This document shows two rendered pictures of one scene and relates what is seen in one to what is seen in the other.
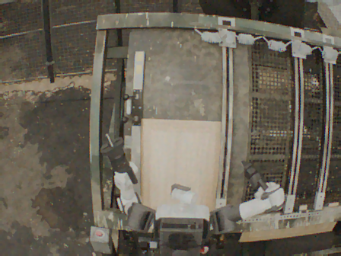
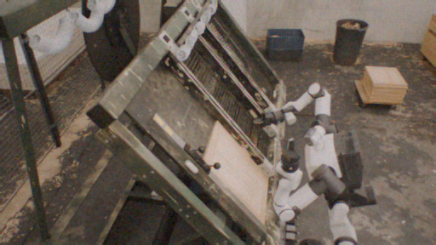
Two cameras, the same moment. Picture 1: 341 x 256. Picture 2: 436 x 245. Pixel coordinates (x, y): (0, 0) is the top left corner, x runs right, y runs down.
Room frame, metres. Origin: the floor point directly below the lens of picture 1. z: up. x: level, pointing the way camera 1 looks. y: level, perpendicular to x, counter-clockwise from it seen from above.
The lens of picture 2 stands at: (1.73, 1.56, 2.60)
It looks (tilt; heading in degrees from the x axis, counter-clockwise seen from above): 35 degrees down; 277
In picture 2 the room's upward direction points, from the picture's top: straight up
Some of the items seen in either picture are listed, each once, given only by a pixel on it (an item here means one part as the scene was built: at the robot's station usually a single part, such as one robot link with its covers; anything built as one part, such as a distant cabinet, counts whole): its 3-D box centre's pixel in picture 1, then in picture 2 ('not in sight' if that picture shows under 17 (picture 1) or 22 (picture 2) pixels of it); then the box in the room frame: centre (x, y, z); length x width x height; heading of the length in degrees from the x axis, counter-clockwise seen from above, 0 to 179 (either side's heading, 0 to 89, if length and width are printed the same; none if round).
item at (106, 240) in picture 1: (101, 241); not in sight; (1.42, 0.43, 0.84); 0.12 x 0.12 x 0.18; 87
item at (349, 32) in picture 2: not in sight; (347, 42); (0.27, -4.31, 0.33); 0.52 x 0.51 x 0.65; 91
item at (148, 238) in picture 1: (173, 249); (288, 227); (1.46, -0.02, 0.69); 0.50 x 0.14 x 0.24; 87
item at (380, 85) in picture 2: not in sight; (378, 86); (0.06, -3.02, 0.20); 0.61 x 0.53 x 0.40; 91
